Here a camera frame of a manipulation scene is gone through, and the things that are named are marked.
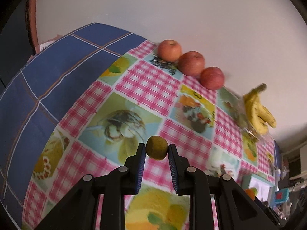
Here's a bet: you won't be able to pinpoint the small tan round fruit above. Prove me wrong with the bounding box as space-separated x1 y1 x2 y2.
146 136 168 160

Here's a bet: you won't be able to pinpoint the white foam tray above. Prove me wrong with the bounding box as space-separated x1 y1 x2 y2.
241 174 275 203

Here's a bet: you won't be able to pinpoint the teal box with red label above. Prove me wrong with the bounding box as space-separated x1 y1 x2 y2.
275 188 290 205

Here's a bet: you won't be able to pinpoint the yellow banana bunch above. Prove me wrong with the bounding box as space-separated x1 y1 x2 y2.
243 83 276 135

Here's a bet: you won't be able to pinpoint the clear plastic fruit container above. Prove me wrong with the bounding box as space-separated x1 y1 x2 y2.
233 98 269 142

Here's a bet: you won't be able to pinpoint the blue plaid tablecloth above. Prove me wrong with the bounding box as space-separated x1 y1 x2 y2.
1 23 144 226

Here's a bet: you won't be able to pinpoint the pink checkered fruit tablecloth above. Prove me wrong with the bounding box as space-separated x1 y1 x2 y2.
22 40 274 229

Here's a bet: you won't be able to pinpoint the red apple nearest bananas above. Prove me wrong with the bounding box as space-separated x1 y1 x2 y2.
200 67 225 90

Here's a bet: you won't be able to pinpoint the red middle apple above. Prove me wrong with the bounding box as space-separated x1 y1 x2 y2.
177 51 205 76

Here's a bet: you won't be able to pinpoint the pale orange apple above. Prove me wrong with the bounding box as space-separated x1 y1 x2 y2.
157 39 182 62

